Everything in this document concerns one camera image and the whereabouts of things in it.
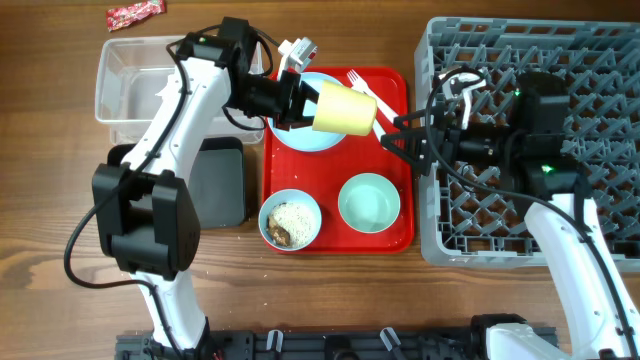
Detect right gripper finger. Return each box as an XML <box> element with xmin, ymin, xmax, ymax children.
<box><xmin>380</xmin><ymin>130</ymin><xmax>425</xmax><ymax>168</ymax></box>
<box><xmin>393</xmin><ymin>109</ymin><xmax>426</xmax><ymax>129</ymax></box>

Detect light blue plate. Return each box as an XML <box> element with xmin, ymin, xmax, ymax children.
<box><xmin>268</xmin><ymin>72</ymin><xmax>346</xmax><ymax>152</ymax></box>

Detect yellow plastic cup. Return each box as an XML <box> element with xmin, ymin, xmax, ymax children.
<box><xmin>312</xmin><ymin>81</ymin><xmax>377</xmax><ymax>136</ymax></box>

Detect green bowl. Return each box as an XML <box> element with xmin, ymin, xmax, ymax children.
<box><xmin>338</xmin><ymin>173</ymin><xmax>401</xmax><ymax>234</ymax></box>

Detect light blue bowl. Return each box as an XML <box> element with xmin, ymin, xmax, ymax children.
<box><xmin>258</xmin><ymin>189</ymin><xmax>322</xmax><ymax>252</ymax></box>

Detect rice and food scraps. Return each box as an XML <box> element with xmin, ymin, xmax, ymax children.
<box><xmin>267</xmin><ymin>202</ymin><xmax>320</xmax><ymax>250</ymax></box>

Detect red snack wrapper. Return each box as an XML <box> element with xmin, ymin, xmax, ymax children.
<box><xmin>106</xmin><ymin>0</ymin><xmax>166</xmax><ymax>32</ymax></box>

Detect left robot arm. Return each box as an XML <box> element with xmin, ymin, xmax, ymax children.
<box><xmin>92</xmin><ymin>17</ymin><xmax>318</xmax><ymax>359</ymax></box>

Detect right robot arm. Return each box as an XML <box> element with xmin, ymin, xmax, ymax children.
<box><xmin>381</xmin><ymin>67</ymin><xmax>639</xmax><ymax>359</ymax></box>

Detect grey dishwasher rack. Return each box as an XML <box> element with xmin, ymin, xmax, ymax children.
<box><xmin>414</xmin><ymin>17</ymin><xmax>639</xmax><ymax>272</ymax></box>

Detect white plastic spoon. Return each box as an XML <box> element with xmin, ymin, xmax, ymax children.
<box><xmin>351</xmin><ymin>85</ymin><xmax>386</xmax><ymax>141</ymax></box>

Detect white plastic fork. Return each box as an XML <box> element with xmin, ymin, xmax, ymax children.
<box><xmin>347</xmin><ymin>69</ymin><xmax>398</xmax><ymax>125</ymax></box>

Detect red serving tray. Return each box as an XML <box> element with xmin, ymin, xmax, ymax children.
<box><xmin>259</xmin><ymin>66</ymin><xmax>416</xmax><ymax>255</ymax></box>

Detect black tray bin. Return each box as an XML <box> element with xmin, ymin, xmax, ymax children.
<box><xmin>92</xmin><ymin>137</ymin><xmax>246</xmax><ymax>244</ymax></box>

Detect clear plastic bin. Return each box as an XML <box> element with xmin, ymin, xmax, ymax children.
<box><xmin>94</xmin><ymin>34</ymin><xmax>267</xmax><ymax>146</ymax></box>

